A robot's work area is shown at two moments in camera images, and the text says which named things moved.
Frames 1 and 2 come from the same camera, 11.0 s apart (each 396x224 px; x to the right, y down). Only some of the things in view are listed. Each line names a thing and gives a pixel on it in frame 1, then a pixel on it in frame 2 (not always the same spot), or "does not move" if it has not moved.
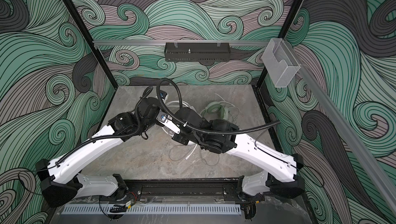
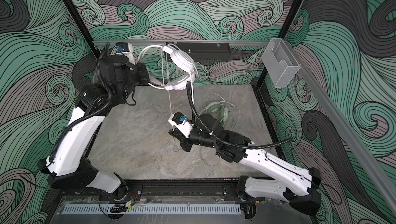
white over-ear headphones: [166, 130] -> [180, 81]
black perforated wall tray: [197, 51] does not move
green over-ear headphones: [216, 109] does not move
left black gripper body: [151, 124] -> [138, 77]
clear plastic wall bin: [280, 62] does not move
